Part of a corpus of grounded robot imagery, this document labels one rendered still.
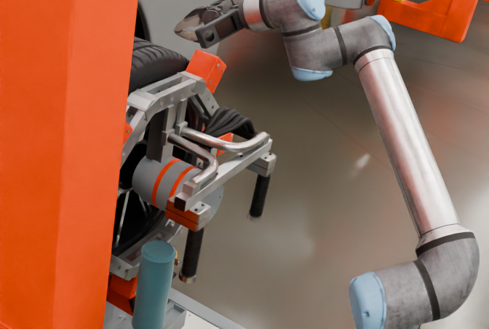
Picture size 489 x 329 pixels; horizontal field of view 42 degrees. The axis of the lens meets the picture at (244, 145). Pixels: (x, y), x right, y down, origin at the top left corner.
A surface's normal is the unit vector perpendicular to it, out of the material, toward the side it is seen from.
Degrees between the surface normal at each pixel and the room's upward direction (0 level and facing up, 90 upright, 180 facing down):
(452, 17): 90
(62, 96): 90
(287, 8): 95
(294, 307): 0
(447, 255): 44
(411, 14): 90
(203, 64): 55
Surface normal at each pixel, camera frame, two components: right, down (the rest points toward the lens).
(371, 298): -0.20, -0.47
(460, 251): 0.11, -0.37
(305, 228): 0.18, -0.87
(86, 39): 0.86, 0.36
